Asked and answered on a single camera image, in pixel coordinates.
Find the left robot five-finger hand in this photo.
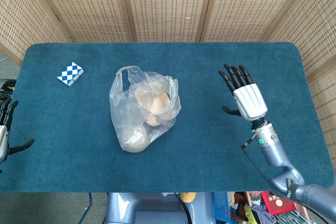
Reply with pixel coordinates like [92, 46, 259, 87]
[0, 97, 35, 164]

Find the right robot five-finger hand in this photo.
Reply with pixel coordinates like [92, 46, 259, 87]
[218, 63, 269, 122]

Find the beige paper tray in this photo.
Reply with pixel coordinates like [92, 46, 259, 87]
[135, 81, 176, 126]

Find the beige round paper bowl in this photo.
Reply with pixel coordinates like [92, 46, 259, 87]
[122, 126, 151, 153]

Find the clear plastic bag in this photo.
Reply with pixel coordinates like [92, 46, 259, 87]
[109, 66, 182, 154]

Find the blue carpet table mat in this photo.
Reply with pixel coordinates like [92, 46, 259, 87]
[0, 41, 336, 194]

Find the blue white snake puzzle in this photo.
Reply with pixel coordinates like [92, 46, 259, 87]
[57, 61, 85, 88]

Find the red box gold emblem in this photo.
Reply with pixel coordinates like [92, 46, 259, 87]
[261, 191, 297, 217]

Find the blue plastic basket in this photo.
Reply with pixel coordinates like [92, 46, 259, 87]
[213, 191, 232, 222]

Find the pile of coloured cloths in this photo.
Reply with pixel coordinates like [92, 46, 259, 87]
[230, 191, 305, 224]

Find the yellow round object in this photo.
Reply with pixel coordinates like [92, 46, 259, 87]
[180, 191, 197, 204]

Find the woven rattan folding screen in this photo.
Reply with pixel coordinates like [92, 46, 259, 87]
[0, 0, 336, 162]

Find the blue-grey robot torso base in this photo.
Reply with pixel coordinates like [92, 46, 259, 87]
[104, 191, 218, 224]

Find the tangle of floor cables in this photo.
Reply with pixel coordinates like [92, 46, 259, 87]
[0, 78, 17, 112]

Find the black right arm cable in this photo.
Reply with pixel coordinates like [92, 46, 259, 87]
[240, 129, 330, 224]

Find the thin blue floor cable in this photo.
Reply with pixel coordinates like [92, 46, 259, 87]
[83, 192, 93, 224]

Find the black torso cable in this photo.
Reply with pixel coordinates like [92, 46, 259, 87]
[174, 192, 190, 224]

